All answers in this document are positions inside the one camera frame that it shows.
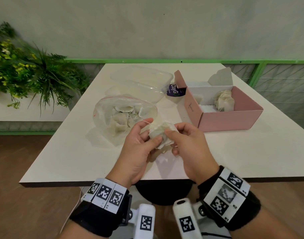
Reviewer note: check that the person's left hand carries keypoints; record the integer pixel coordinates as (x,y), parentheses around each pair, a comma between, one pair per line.
(128,159)

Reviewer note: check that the person's right hand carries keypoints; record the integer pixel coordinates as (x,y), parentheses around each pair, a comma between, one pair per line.
(195,154)

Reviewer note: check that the person's left thumb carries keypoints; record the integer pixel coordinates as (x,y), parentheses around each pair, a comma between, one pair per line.
(153,143)

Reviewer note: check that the person's right thumb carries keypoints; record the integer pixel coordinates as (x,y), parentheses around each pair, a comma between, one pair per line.
(173,135)

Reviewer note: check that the white tea bag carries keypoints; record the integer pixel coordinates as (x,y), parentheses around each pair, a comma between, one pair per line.
(224,100)
(158,131)

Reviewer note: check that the person's right forearm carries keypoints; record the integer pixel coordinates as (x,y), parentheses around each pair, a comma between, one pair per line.
(266,226)

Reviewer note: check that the person's left forearm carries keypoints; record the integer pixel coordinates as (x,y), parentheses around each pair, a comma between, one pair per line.
(77,232)

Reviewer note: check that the pile of tea bags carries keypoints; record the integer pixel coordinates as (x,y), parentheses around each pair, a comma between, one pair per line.
(124,119)

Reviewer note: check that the purple labelled packet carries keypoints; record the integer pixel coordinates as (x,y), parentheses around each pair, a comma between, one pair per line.
(174,90)

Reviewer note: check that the pink cardboard box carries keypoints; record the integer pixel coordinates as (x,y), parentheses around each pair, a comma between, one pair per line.
(226,120)

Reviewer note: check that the clear plastic zip bag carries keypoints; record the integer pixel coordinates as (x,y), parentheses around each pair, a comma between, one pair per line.
(104,114)

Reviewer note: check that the clear plastic container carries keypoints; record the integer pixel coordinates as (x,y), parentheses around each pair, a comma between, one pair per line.
(142,79)

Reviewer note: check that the white left marker strip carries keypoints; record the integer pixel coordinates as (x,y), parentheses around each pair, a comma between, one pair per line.
(104,192)

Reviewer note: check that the white marker strip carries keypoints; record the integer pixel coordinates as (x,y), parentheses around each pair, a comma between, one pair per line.
(104,192)
(226,191)

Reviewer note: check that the white right marker strip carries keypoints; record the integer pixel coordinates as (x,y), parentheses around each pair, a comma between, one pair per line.
(226,191)

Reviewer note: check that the black left wristband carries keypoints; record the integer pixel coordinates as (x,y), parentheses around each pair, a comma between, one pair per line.
(97,219)

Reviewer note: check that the black wristband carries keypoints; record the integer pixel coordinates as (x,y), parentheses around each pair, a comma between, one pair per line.
(244,211)
(97,219)

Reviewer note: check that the black right wristband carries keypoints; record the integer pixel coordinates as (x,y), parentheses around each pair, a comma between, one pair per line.
(244,211)

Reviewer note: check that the green metal railing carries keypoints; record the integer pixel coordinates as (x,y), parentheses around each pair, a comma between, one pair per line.
(256,69)

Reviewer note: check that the white planter ledge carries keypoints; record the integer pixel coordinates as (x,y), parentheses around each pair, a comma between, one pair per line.
(30,113)

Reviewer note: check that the green leafy plant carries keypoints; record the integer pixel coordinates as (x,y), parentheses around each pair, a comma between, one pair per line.
(30,69)

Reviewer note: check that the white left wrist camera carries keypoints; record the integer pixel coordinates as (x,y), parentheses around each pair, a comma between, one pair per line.
(145,220)

